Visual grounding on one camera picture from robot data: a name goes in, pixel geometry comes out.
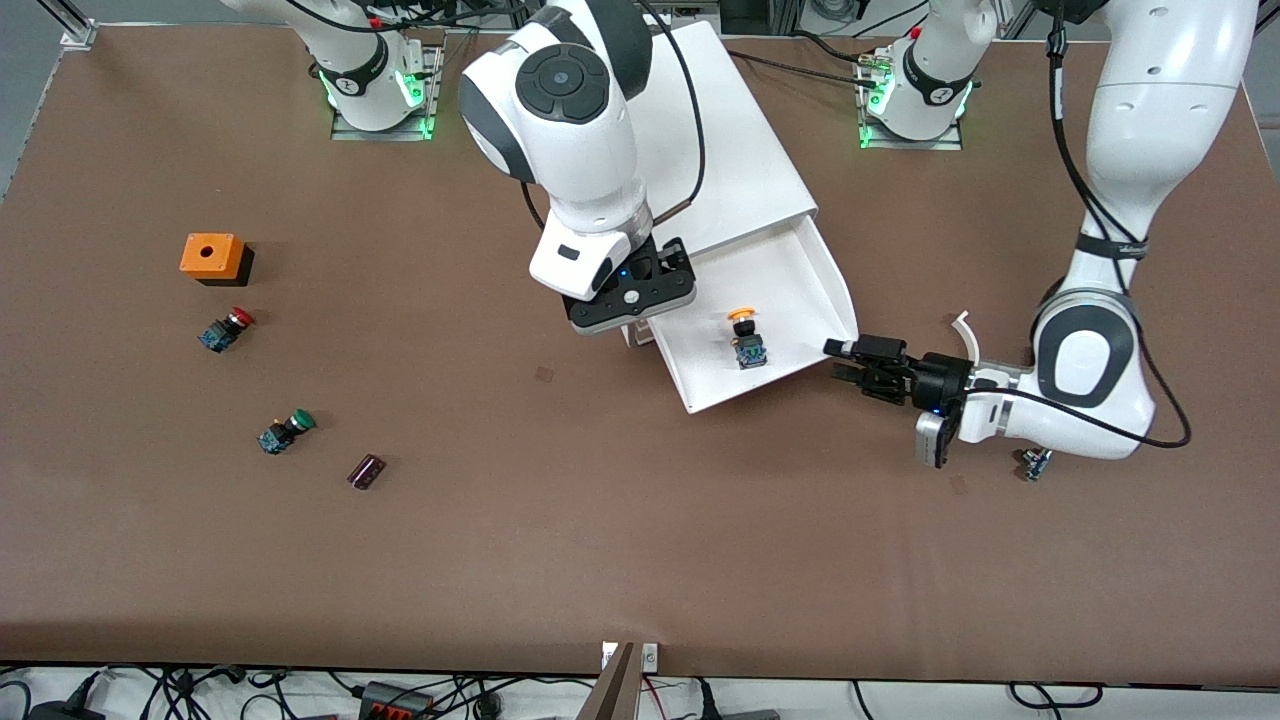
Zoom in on white plastic drawer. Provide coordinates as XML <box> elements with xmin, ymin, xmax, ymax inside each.
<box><xmin>640</xmin><ymin>215</ymin><xmax>861</xmax><ymax>416</ymax></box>

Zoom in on yellow push button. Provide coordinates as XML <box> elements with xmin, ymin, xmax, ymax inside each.
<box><xmin>727</xmin><ymin>307</ymin><xmax>770</xmax><ymax>371</ymax></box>

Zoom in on white drawer cabinet casing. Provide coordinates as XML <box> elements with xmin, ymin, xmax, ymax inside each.
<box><xmin>620</xmin><ymin>20</ymin><xmax>821</xmax><ymax>351</ymax></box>

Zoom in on green push button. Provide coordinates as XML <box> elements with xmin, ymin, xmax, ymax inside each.
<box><xmin>257</xmin><ymin>408</ymin><xmax>317</xmax><ymax>456</ymax></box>

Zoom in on red push button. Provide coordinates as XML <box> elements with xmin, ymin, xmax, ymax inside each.
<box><xmin>197</xmin><ymin>307</ymin><xmax>256</xmax><ymax>354</ymax></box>

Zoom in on white curved plastic clip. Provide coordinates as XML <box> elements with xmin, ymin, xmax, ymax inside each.
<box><xmin>948</xmin><ymin>310</ymin><xmax>986</xmax><ymax>367</ymax></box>

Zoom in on black power strip red switches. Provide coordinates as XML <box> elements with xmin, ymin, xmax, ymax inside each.
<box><xmin>358</xmin><ymin>682</ymin><xmax>437</xmax><ymax>720</ymax></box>

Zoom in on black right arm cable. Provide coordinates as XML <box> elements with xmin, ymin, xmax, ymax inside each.
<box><xmin>636</xmin><ymin>0</ymin><xmax>707</xmax><ymax>223</ymax></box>

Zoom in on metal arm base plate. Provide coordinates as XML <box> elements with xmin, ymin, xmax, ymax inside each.
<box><xmin>330</xmin><ymin>45</ymin><xmax>442</xmax><ymax>142</ymax></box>
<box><xmin>858</xmin><ymin>45</ymin><xmax>966</xmax><ymax>152</ymax></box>

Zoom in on black cable on table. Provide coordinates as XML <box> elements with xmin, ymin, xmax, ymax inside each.
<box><xmin>725</xmin><ymin>45</ymin><xmax>881</xmax><ymax>93</ymax></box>

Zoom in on brown wooden post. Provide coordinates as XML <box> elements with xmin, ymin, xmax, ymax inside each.
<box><xmin>578</xmin><ymin>643</ymin><xmax>641</xmax><ymax>720</ymax></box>

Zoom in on orange button enclosure box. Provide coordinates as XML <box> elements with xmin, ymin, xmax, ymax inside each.
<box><xmin>179</xmin><ymin>233</ymin><xmax>255</xmax><ymax>288</ymax></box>

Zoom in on aluminium frame post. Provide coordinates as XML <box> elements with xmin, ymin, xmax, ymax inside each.
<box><xmin>38</xmin><ymin>0</ymin><xmax>98</xmax><ymax>49</ymax></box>

